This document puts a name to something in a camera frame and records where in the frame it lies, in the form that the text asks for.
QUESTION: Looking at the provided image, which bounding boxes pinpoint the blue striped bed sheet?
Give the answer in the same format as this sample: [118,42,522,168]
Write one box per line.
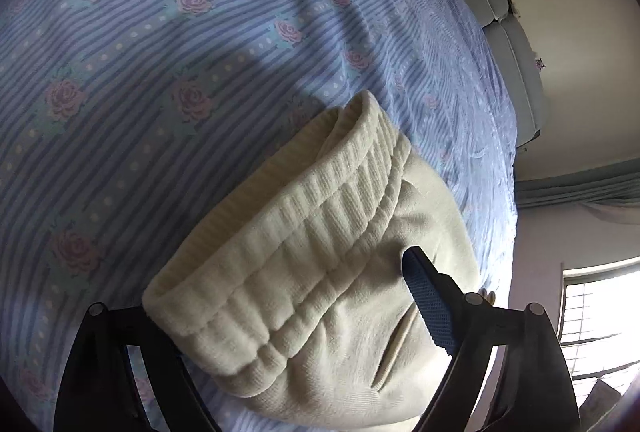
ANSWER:
[0,0,519,432]

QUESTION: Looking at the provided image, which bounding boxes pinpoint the cream pants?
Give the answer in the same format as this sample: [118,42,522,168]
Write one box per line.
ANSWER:
[141,89,496,432]

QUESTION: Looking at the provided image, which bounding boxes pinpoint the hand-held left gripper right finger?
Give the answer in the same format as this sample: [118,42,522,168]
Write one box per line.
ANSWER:
[401,246,584,432]

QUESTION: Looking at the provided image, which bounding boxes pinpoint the dark framed window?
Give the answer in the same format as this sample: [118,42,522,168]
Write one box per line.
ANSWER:
[557,261,640,383]

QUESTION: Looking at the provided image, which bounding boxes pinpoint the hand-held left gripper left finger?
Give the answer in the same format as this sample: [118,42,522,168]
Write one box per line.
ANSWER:
[52,302,222,432]

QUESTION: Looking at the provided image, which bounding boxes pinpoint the grey-green curtain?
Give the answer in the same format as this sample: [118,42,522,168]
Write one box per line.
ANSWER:
[515,156,640,213]

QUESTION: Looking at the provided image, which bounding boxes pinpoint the grey padded headboard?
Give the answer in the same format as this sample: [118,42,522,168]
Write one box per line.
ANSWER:
[414,0,549,149]

